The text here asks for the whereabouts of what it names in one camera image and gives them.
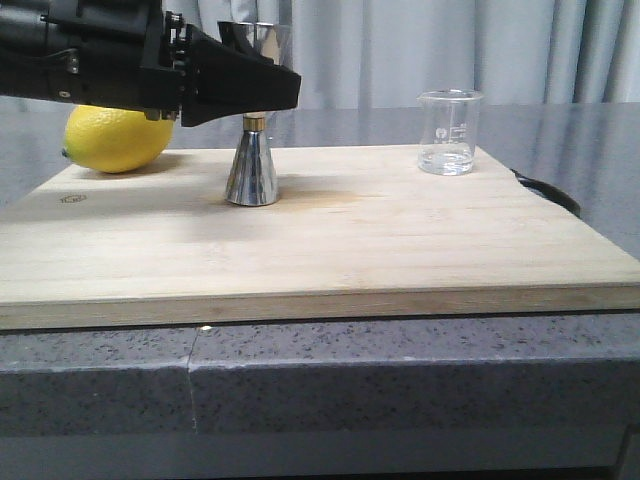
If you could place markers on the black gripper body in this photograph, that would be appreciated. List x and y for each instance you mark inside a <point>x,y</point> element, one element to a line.
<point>117,54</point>

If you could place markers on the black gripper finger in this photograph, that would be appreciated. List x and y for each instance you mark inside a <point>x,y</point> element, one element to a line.
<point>257,40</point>
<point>221,82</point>

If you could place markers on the steel double jigger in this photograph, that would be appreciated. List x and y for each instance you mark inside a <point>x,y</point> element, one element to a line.
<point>252,180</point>

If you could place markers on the clear glass beaker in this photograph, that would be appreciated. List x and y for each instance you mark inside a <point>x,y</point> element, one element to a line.
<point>448,141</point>

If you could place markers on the yellow lemon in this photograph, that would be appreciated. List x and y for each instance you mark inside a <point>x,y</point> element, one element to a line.
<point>113,140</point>

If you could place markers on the light wooden cutting board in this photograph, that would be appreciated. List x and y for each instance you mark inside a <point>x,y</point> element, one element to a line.
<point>357,231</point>

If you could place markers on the grey curtain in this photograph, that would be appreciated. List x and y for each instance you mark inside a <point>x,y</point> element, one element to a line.
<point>383,54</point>

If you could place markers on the black cutting board handle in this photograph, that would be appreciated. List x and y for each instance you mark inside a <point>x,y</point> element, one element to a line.
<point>549,192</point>

